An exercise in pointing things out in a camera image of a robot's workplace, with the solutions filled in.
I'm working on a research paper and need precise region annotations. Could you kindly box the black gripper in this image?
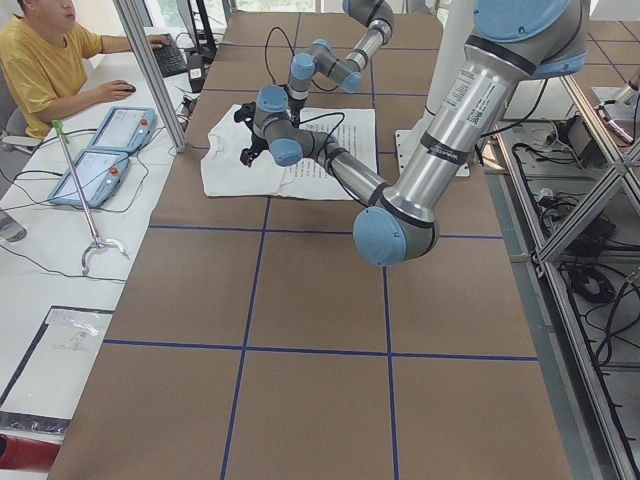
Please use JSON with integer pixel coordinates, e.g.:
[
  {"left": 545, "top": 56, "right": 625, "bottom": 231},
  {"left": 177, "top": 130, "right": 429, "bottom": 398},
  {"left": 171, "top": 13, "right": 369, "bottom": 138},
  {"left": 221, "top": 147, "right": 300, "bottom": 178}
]
[
  {"left": 288, "top": 97, "right": 305, "bottom": 125},
  {"left": 240, "top": 133, "right": 269, "bottom": 167}
]

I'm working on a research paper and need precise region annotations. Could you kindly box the white printed t-shirt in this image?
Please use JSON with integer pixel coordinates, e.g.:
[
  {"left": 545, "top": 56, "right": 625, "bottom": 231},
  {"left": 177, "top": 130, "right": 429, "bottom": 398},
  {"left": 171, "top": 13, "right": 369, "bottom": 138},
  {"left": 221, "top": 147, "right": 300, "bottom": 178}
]
[{"left": 201, "top": 104, "right": 377, "bottom": 200}]

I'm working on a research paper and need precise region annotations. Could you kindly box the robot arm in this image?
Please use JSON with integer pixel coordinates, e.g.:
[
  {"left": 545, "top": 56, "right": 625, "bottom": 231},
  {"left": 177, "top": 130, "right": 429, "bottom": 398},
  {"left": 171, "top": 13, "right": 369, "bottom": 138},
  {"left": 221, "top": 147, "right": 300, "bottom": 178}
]
[
  {"left": 285, "top": 0, "right": 394, "bottom": 126},
  {"left": 235, "top": 1, "right": 590, "bottom": 267}
]

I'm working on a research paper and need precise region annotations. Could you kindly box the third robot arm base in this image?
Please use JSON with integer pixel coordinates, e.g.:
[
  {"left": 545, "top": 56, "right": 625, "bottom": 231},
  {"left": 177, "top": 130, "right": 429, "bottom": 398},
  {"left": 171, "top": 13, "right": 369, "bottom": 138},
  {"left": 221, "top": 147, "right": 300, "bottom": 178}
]
[{"left": 592, "top": 70, "right": 639, "bottom": 122}]

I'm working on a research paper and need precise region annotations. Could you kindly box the black keyboard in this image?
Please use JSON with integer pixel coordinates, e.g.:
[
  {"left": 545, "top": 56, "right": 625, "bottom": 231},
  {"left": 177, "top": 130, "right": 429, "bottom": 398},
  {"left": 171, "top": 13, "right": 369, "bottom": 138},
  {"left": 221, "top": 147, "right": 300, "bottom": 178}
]
[{"left": 152, "top": 33, "right": 188, "bottom": 78}]

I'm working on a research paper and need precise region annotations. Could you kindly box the upper blue teach pendant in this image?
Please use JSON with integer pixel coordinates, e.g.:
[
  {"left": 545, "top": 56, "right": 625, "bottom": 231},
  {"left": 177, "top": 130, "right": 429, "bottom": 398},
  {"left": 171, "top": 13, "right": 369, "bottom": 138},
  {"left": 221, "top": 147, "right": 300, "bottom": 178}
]
[{"left": 89, "top": 106, "right": 157, "bottom": 153}]

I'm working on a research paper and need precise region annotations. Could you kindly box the blue teach pendant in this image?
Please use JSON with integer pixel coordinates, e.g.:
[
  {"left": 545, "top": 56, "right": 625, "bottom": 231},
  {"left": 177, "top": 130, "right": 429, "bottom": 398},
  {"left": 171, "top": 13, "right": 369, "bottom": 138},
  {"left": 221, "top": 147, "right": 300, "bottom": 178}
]
[
  {"left": 47, "top": 149, "right": 129, "bottom": 208},
  {"left": 89, "top": 106, "right": 157, "bottom": 153}
]

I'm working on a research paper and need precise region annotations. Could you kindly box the lower blue teach pendant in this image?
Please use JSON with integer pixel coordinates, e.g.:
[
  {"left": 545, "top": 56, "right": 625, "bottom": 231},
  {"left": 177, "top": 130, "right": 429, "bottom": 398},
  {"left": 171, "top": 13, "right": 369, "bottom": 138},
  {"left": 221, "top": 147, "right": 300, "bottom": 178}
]
[{"left": 47, "top": 149, "right": 129, "bottom": 208}]

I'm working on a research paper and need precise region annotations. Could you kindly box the metal reacher grabber tool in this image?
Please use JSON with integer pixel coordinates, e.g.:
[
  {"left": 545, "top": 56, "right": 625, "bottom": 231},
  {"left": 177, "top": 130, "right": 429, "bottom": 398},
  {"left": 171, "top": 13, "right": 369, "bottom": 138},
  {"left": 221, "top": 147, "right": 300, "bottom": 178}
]
[{"left": 52, "top": 120, "right": 129, "bottom": 277}]

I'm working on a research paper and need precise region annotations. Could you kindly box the person in yellow shirt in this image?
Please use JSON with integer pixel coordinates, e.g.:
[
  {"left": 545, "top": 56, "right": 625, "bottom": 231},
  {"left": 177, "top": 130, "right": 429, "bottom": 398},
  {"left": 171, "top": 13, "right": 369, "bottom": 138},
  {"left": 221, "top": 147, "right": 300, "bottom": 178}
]
[{"left": 0, "top": 0, "right": 171, "bottom": 140}]

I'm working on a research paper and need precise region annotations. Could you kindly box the black power adapter box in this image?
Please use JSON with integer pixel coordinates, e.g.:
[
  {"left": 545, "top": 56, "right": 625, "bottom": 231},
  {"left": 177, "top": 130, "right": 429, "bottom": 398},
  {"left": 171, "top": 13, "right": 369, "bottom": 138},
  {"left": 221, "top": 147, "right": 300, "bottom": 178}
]
[{"left": 558, "top": 115, "right": 599, "bottom": 165}]

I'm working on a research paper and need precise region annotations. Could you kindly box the red cylinder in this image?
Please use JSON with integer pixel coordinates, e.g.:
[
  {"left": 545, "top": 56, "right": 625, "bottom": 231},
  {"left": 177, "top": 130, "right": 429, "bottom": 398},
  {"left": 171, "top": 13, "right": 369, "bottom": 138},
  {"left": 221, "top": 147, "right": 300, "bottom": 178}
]
[{"left": 0, "top": 434, "right": 61, "bottom": 473}]

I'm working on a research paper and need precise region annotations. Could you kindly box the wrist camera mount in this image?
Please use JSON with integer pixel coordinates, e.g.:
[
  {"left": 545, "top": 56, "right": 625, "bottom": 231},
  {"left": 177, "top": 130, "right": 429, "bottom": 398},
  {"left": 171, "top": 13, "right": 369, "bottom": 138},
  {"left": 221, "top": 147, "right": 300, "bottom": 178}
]
[{"left": 234, "top": 102, "right": 256, "bottom": 129}]

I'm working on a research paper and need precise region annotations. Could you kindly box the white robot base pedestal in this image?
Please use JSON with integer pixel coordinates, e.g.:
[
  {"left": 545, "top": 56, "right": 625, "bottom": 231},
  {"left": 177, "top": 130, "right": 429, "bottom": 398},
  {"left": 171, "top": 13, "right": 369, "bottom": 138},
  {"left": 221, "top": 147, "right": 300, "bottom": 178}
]
[{"left": 395, "top": 0, "right": 474, "bottom": 173}]

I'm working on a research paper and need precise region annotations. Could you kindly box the aluminium frame post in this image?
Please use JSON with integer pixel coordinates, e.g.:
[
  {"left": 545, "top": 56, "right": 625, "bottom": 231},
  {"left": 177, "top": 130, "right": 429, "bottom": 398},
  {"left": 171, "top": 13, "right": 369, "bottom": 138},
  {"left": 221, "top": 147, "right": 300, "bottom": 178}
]
[{"left": 113, "top": 0, "right": 186, "bottom": 153}]

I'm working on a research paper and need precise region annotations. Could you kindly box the aluminium frame rack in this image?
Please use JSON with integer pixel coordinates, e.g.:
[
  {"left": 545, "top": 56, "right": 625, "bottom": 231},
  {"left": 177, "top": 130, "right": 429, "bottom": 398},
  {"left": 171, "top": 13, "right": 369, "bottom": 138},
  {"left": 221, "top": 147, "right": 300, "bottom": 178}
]
[{"left": 483, "top": 65, "right": 639, "bottom": 479}]

